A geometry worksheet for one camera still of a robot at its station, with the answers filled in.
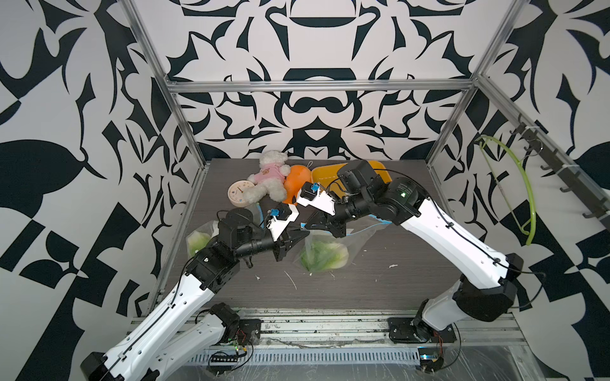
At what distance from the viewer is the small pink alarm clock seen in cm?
A: 104

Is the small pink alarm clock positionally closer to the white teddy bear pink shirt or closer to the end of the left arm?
the white teddy bear pink shirt

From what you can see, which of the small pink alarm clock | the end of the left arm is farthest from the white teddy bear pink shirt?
the end of the left arm
